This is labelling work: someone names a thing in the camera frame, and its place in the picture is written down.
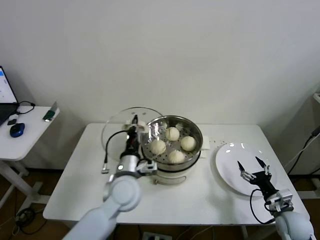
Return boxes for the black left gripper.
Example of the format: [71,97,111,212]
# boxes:
[124,114,140,157]

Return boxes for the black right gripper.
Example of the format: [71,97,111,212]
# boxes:
[236,156,279,198]

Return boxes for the glass lid with white handle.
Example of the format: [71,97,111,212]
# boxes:
[101,106,168,161]

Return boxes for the white steamed baozi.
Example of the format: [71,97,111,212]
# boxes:
[180,135,197,152]
[164,126,181,141]
[167,149,186,165]
[149,139,167,155]

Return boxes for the perforated steel steamer basket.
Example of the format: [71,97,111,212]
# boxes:
[140,115,203,173]

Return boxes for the white round plate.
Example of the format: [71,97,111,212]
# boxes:
[215,142,278,197]

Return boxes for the white side table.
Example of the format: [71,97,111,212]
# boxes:
[0,106,61,208]

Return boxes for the grey floor power strip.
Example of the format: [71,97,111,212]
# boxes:
[141,231,173,240]

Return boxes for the black laptop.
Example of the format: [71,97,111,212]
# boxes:
[0,65,20,126]

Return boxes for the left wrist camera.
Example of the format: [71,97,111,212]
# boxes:
[136,159,158,176]

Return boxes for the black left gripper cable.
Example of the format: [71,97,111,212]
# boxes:
[100,131,130,176]

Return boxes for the green handled knife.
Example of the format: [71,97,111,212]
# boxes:
[42,101,59,123]

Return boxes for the black cable on side table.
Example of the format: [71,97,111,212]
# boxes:
[16,101,36,116]

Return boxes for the black floor cable coil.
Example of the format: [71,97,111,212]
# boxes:
[9,207,51,236]

